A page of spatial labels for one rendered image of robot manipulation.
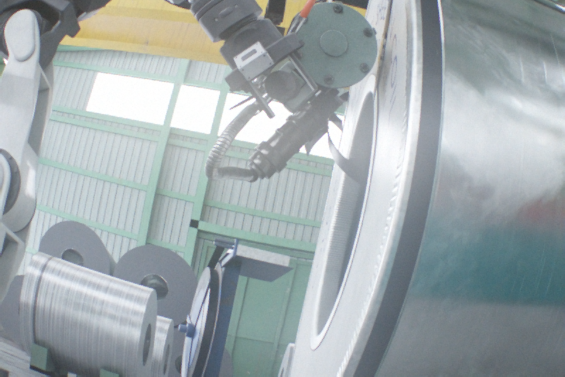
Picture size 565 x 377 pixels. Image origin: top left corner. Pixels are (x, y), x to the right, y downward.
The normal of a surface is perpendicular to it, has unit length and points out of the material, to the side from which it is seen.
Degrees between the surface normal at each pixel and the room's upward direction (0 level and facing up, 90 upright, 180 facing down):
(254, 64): 134
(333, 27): 115
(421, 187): 102
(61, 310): 86
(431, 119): 93
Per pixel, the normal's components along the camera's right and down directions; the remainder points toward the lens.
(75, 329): 0.02, -0.15
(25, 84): -0.15, 0.06
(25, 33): -0.03, -0.36
